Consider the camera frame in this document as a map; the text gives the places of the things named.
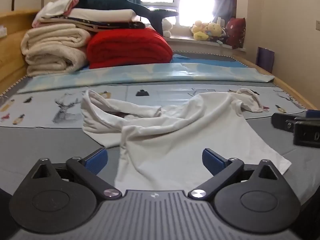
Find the wooden headboard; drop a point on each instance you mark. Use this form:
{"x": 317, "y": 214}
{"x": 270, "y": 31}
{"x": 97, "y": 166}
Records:
{"x": 12, "y": 62}

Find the white t-shirt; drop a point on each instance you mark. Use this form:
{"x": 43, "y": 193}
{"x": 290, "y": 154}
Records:
{"x": 175, "y": 142}

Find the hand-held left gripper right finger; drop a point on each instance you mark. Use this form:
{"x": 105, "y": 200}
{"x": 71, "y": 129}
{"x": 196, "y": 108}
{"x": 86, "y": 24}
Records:
{"x": 212, "y": 161}

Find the white plush toy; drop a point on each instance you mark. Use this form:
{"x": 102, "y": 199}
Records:
{"x": 166, "y": 27}

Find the red folded blanket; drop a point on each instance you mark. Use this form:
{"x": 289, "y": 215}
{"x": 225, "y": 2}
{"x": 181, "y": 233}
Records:
{"x": 130, "y": 47}

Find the pale yellow plush toy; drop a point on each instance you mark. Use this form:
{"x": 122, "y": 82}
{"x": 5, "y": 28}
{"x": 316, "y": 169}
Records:
{"x": 198, "y": 30}

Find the grey bed sheet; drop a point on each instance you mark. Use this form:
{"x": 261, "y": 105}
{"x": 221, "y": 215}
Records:
{"x": 37, "y": 142}

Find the dark teal shark plush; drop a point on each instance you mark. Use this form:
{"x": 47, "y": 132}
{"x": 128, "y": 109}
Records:
{"x": 105, "y": 1}

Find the white headboard switch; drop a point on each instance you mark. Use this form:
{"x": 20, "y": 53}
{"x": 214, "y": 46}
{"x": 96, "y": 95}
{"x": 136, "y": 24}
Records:
{"x": 2, "y": 31}

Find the wall socket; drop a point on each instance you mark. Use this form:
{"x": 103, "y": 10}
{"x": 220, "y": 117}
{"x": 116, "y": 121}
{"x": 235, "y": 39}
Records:
{"x": 318, "y": 25}

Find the purple board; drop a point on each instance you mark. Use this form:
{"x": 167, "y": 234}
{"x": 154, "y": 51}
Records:
{"x": 265, "y": 58}

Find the yellow round plush toy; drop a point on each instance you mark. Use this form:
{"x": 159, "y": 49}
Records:
{"x": 215, "y": 29}

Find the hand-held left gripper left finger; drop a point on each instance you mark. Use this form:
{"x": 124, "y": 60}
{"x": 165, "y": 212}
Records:
{"x": 96, "y": 158}

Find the light blue patterned mat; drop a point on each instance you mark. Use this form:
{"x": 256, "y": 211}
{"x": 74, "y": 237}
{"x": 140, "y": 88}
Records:
{"x": 150, "y": 76}

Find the wooden bed side rail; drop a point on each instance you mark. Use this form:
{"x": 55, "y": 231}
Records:
{"x": 287, "y": 90}

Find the printed deer and lamp sheet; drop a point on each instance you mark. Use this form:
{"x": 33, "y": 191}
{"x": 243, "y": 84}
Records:
{"x": 45, "y": 105}

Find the dark red cushion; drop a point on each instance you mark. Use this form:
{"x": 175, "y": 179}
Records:
{"x": 236, "y": 30}

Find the cream folded blanket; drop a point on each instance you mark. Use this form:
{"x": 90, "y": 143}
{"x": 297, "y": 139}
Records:
{"x": 50, "y": 47}

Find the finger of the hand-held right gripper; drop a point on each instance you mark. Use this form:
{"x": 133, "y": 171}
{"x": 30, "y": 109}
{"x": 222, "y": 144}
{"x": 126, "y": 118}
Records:
{"x": 281, "y": 121}
{"x": 306, "y": 133}

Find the white folded bedding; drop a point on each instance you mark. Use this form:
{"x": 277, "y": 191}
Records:
{"x": 100, "y": 13}

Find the white and pink cloth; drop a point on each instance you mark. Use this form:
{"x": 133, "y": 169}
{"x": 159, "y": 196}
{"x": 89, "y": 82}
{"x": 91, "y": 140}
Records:
{"x": 55, "y": 7}

